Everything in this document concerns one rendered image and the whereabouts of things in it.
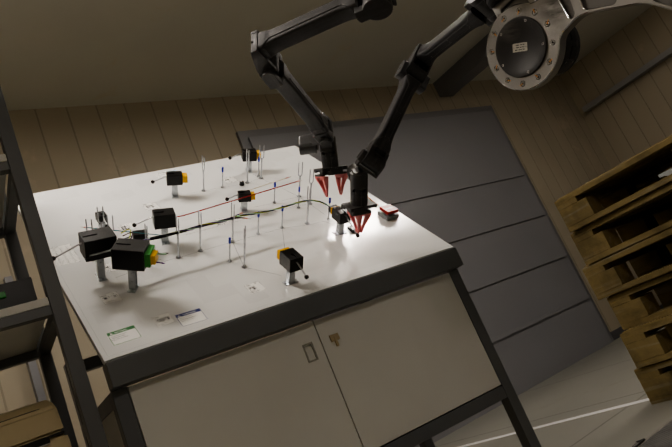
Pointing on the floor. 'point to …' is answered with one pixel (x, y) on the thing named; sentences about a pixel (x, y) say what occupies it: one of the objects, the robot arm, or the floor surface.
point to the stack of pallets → (645, 360)
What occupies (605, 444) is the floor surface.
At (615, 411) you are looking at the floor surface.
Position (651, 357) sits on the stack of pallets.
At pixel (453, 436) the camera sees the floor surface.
